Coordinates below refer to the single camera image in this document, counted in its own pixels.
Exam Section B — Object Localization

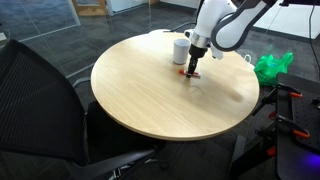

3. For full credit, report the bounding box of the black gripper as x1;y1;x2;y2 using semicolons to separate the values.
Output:
186;45;207;78

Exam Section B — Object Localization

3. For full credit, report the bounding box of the red Expo marker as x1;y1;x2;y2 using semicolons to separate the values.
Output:
178;69;201;78

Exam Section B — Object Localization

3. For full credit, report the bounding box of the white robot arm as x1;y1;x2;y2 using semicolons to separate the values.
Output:
185;0;275;78

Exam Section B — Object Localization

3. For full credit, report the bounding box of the white mug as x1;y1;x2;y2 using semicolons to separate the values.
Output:
173;39;190;65

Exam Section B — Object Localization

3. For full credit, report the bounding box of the round wooden table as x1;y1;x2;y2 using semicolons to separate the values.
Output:
91;32;259;141

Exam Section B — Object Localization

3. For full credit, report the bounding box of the green plastic bag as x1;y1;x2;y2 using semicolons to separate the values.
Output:
254;52;294;86

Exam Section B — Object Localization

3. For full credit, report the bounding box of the orange black clamp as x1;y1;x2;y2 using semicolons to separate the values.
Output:
276;115;310;139
276;84;302;98

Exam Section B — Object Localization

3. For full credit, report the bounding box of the black perforated mounting board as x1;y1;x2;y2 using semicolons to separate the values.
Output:
277;73;320;154

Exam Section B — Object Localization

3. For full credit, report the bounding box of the black office chair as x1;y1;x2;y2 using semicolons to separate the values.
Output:
0;39;165;180

